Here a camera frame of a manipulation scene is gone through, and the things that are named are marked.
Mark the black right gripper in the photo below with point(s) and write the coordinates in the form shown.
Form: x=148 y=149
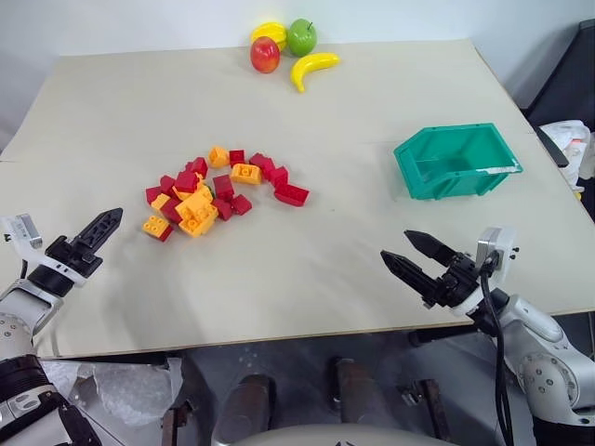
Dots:
x=458 y=281

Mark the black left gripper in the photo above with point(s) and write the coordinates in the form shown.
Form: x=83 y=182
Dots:
x=74 y=255

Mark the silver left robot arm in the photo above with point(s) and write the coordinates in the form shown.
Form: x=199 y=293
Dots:
x=28 y=302

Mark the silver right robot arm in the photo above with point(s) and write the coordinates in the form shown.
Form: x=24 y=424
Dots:
x=544 y=344

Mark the orange four-stud block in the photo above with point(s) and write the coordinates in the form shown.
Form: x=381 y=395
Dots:
x=154 y=225
x=245 y=174

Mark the small red block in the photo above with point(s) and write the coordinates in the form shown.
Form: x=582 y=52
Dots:
x=171 y=210
x=197 y=166
x=261 y=162
x=241 y=204
x=166 y=234
x=166 y=182
x=222 y=209
x=223 y=187
x=237 y=157
x=278 y=175
x=187 y=181
x=153 y=194

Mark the black table clamp bar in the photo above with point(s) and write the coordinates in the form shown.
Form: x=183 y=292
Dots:
x=441 y=335

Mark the green plastic bin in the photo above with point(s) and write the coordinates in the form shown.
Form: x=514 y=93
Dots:
x=458 y=186

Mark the dark rounded shape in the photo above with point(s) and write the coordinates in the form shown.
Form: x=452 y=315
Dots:
x=360 y=390
x=248 y=402

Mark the long red block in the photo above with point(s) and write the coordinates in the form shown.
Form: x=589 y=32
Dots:
x=291 y=193

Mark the rusty metal bar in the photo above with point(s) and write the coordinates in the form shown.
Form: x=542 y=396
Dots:
x=432 y=409
x=176 y=423

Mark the clear bubble wrap sheet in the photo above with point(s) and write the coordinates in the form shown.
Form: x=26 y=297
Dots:
x=121 y=390

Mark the black chair armrest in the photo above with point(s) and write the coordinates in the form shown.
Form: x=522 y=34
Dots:
x=553 y=146

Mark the white plastic bag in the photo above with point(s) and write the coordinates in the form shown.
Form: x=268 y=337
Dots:
x=574 y=148

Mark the yellow toy banana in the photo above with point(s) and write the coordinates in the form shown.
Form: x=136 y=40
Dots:
x=311 y=67

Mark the red toy apple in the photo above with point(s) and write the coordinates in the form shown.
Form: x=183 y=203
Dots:
x=265 y=55

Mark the green toy apple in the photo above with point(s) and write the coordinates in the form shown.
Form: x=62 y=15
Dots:
x=302 y=37

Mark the yellow toy lemon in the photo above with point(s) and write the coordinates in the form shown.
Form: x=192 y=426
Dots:
x=267 y=33

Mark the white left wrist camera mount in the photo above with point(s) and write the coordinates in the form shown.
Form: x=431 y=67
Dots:
x=21 y=232

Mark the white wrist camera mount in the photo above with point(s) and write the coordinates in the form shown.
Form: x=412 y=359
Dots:
x=499 y=246
x=21 y=232

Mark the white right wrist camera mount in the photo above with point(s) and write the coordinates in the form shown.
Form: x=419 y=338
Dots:
x=499 y=246

